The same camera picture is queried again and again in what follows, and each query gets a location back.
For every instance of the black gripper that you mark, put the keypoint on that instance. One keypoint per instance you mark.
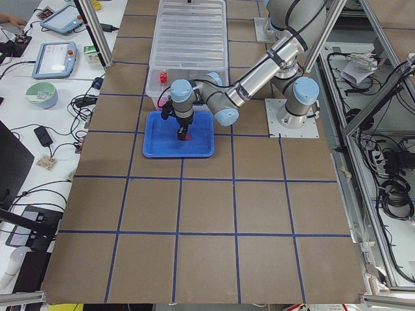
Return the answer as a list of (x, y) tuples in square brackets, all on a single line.
[(185, 122)]

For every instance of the clear plastic box lid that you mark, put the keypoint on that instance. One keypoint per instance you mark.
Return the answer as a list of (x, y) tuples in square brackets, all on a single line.
[(190, 35)]

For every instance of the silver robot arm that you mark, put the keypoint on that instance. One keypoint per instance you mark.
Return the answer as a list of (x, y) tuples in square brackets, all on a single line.
[(297, 25)]

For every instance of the clear plastic storage box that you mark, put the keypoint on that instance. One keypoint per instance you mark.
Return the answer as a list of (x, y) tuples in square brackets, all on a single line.
[(154, 88)]

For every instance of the red block in box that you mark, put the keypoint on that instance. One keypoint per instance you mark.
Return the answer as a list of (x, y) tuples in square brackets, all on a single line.
[(163, 77)]

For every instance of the blue plastic tray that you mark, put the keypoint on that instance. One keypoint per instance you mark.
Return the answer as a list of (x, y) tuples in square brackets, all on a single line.
[(160, 137)]

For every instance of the green white carton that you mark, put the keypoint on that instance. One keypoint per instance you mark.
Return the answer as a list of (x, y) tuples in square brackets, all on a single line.
[(90, 54)]

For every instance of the black power adapter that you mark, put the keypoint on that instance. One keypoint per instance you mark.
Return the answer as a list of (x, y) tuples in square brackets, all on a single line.
[(43, 136)]

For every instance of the green blue bowl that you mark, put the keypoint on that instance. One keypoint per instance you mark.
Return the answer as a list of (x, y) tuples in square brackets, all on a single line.
[(43, 95)]

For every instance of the teach pendant near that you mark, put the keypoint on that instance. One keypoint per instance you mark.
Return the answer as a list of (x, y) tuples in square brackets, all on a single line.
[(55, 60)]

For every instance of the teach pendant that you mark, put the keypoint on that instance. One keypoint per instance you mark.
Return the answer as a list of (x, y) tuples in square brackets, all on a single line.
[(55, 60), (63, 21)]

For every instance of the yellow toy corn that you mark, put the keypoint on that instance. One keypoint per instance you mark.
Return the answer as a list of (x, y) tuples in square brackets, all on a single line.
[(96, 5)]

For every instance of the teach pendant far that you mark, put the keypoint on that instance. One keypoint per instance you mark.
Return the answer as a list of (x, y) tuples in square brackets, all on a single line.
[(63, 21)]

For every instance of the black laptop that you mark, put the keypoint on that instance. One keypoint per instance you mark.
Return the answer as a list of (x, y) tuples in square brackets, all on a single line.
[(16, 162)]

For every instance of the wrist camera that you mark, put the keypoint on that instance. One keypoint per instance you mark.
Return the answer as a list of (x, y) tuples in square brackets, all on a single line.
[(166, 110)]

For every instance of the aluminium frame post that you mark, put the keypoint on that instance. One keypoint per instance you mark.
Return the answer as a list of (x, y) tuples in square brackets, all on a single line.
[(93, 26)]

